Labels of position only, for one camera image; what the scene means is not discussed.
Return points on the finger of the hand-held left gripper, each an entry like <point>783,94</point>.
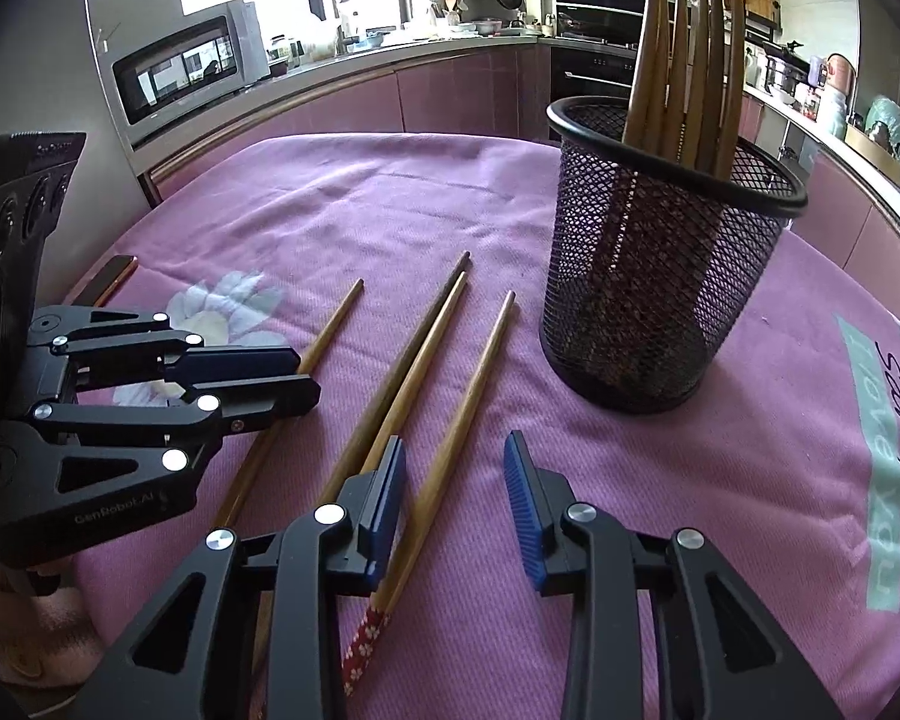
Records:
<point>270,399</point>
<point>255,361</point>

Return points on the pink floral printed cloth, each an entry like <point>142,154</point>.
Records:
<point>457,202</point>

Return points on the white microwave oven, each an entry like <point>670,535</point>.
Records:
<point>187,67</point>

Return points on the wooden cutting board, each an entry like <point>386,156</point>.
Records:
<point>761,0</point>

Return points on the black built-in oven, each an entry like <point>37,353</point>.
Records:
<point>585,82</point>

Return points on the wooden chopstick with red end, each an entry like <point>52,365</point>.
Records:
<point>465,405</point>
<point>330,330</point>
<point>436,330</point>

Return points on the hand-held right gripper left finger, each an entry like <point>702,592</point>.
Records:
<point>390,510</point>

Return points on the black mesh pen holder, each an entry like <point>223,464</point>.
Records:
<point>645,277</point>

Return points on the round bamboo steamer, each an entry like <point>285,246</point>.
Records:
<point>870,150</point>

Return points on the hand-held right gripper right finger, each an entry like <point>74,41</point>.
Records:
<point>525,517</point>

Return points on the pink thermos jug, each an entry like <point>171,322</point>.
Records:
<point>841,82</point>

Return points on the steel kitchen faucet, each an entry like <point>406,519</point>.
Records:
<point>337,7</point>

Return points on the steel mixing bowl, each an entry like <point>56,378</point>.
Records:
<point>487,27</point>

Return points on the pink kitchen base cabinets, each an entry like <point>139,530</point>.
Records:
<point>420,97</point>
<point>847,202</point>

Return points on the stainless steel pot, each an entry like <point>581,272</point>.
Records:
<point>784,73</point>

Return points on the black smartphone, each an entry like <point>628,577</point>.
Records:
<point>109,277</point>

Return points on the black range hood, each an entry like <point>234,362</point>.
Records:
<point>600,11</point>

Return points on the dark wooden chopstick red end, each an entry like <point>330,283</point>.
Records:
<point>421,330</point>

